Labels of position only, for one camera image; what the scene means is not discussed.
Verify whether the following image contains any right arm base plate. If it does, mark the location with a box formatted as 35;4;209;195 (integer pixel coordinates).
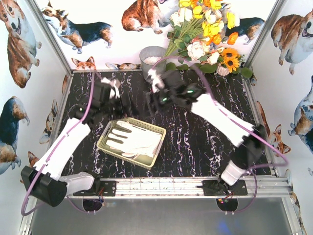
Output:
197;180;248;196

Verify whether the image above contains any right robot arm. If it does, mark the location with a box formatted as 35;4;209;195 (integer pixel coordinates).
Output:
146;69;266;186

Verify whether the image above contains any yellow-green storage basket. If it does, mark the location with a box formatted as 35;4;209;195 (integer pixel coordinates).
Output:
97;117;166;170

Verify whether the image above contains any artificial flower bouquet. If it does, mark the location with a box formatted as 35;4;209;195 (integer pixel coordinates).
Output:
164;0;258;78

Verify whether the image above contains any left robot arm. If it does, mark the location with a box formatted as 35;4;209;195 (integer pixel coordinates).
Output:
21;78;124;215

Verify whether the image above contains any grey bucket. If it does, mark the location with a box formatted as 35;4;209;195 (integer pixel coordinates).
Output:
139;46;166;80

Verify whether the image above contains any purple cable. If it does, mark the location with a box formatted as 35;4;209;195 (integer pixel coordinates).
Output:
149;55;290;215
20;70;104;216

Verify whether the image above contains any white ribbed flower pot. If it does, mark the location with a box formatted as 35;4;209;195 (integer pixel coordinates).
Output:
216;65;230;76

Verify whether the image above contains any work glove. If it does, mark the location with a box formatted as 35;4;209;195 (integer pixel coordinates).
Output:
106;120;162;158

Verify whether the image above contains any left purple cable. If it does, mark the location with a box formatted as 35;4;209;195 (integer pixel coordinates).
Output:
20;70;104;216

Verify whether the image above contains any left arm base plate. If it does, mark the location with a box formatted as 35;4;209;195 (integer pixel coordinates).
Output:
73;180;117;196

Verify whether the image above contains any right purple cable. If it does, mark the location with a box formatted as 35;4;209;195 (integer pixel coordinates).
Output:
149;55;290;215

